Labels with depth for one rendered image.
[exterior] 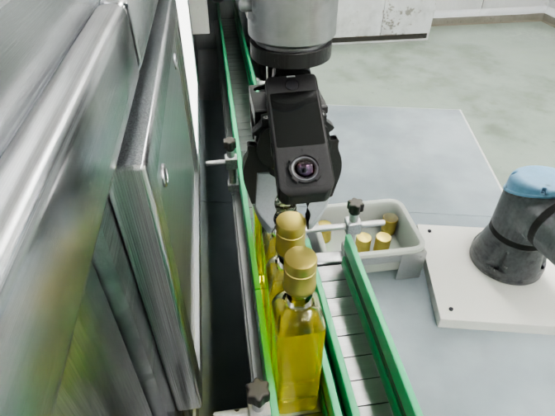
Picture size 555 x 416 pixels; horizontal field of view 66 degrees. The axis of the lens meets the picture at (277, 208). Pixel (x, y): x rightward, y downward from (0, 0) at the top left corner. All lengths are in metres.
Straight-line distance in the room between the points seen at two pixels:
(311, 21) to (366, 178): 0.94
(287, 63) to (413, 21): 4.40
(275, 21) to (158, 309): 0.26
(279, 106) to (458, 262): 0.74
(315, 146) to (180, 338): 0.22
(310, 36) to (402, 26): 4.37
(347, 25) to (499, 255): 3.72
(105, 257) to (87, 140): 0.12
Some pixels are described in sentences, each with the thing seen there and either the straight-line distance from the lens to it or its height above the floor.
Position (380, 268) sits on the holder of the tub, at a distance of 0.96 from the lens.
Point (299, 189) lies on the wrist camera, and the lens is 0.34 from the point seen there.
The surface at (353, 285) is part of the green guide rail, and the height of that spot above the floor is 0.91.
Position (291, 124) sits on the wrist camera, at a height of 1.30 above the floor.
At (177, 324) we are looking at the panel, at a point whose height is 1.15.
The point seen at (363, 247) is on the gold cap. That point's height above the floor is 0.80.
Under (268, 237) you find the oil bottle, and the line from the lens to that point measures 0.57.
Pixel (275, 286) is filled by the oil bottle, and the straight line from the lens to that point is 0.52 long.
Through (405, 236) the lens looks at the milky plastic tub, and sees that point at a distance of 1.02.
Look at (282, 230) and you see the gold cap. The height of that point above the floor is 1.16.
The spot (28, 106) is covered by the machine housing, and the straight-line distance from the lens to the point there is 0.22.
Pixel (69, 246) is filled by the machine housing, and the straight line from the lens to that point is 0.18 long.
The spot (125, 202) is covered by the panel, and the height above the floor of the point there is 1.29.
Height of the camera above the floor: 1.48
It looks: 40 degrees down
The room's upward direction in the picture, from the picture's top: straight up
